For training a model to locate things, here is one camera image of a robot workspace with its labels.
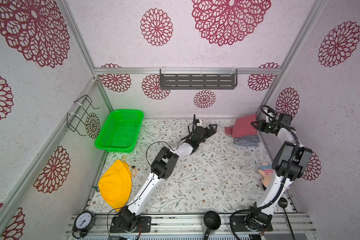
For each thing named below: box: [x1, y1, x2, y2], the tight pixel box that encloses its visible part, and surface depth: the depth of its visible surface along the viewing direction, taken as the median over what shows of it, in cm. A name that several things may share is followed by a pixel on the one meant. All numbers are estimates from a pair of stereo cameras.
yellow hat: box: [98, 159, 132, 212], surface depth 87 cm
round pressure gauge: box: [71, 209, 97, 239], surface depth 74 cm
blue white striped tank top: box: [233, 134, 261, 147], surface depth 105 cm
